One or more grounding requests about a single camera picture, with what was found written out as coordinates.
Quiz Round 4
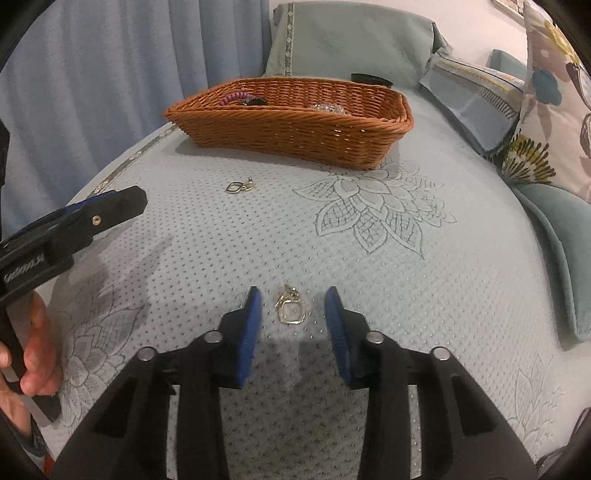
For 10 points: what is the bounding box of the floral print pillow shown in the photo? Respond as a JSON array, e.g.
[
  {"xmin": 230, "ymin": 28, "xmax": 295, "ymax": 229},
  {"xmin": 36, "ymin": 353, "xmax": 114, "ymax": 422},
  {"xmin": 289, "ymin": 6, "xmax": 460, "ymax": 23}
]
[{"xmin": 497, "ymin": 1, "xmax": 590, "ymax": 202}]

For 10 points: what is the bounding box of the black strap band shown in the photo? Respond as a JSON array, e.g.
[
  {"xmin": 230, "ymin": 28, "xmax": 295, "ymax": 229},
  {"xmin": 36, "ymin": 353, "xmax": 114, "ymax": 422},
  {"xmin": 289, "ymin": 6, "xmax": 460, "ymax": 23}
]
[{"xmin": 351, "ymin": 73, "xmax": 393, "ymax": 88}]

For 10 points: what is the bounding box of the light teal embroidered bedspread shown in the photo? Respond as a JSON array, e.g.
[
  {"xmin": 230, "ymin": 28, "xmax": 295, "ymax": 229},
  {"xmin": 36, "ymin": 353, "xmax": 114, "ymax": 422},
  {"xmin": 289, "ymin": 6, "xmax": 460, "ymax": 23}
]
[{"xmin": 41, "ymin": 92, "xmax": 590, "ymax": 479}]

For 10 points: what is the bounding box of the striped blue-grey pillow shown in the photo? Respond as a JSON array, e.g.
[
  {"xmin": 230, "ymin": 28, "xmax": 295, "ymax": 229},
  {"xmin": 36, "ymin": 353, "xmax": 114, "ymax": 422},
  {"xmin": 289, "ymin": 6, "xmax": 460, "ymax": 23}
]
[{"xmin": 419, "ymin": 53, "xmax": 524, "ymax": 155}]

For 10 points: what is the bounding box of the person's left hand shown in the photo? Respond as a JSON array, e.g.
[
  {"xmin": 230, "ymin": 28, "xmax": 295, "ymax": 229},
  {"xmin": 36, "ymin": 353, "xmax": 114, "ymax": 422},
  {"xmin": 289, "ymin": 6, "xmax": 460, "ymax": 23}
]
[{"xmin": 1, "ymin": 291, "xmax": 62, "ymax": 437}]

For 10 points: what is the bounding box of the blue-grey curtain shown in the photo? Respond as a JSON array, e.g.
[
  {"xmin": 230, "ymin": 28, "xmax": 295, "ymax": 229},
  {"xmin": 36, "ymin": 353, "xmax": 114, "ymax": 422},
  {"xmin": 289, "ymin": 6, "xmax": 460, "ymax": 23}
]
[{"xmin": 1, "ymin": 1, "xmax": 270, "ymax": 235}]

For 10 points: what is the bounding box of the teal velvet cushion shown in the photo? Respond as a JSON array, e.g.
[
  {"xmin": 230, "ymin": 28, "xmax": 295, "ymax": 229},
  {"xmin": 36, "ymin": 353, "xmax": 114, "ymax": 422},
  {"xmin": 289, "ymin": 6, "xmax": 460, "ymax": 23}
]
[{"xmin": 512, "ymin": 184, "xmax": 590, "ymax": 342}]

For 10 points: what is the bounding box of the small gold earring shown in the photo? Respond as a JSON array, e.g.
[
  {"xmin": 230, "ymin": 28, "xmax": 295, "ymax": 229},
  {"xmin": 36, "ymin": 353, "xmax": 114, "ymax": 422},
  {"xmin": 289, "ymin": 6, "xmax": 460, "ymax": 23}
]
[{"xmin": 224, "ymin": 177, "xmax": 256, "ymax": 195}]

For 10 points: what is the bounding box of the teal covered headboard cushion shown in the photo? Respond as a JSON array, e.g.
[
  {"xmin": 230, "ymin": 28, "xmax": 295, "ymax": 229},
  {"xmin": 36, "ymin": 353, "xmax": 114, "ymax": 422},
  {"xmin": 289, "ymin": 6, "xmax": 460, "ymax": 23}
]
[{"xmin": 264, "ymin": 1, "xmax": 453, "ymax": 89}]

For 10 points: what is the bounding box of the purple spiral hair tie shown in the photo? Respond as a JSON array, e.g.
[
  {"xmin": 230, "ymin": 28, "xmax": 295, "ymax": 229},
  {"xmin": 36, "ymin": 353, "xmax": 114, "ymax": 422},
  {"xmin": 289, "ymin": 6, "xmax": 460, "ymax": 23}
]
[{"xmin": 217, "ymin": 91, "xmax": 253, "ymax": 108}]

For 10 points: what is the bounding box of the black orange hair accessory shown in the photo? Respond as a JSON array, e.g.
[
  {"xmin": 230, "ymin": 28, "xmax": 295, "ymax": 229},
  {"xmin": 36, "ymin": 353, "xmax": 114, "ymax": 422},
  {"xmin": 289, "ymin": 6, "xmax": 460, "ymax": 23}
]
[{"xmin": 240, "ymin": 96, "xmax": 267, "ymax": 106}]

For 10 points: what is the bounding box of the orange wicker basket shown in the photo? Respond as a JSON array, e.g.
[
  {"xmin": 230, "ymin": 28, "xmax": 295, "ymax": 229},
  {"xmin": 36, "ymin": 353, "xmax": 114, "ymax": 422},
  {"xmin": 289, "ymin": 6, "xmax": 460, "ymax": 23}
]
[{"xmin": 164, "ymin": 77, "xmax": 414, "ymax": 170}]

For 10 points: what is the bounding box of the teal upholstered headboard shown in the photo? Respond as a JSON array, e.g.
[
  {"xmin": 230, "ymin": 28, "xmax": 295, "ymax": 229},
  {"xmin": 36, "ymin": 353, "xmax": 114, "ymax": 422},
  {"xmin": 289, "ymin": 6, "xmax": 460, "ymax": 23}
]
[{"xmin": 489, "ymin": 49, "xmax": 527, "ymax": 80}]

